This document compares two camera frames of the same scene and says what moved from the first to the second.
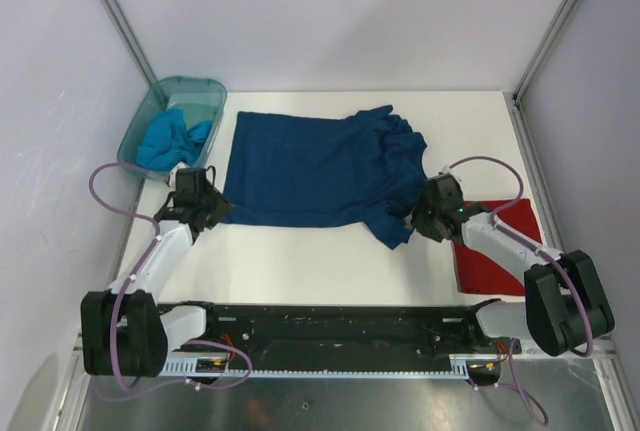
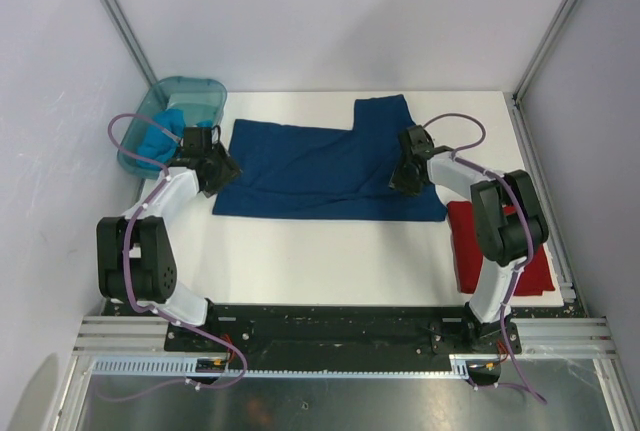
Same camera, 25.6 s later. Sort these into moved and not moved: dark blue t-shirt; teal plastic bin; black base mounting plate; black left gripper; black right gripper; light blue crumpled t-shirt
Moved: black left gripper; dark blue t-shirt; black right gripper
Not moved: light blue crumpled t-shirt; black base mounting plate; teal plastic bin
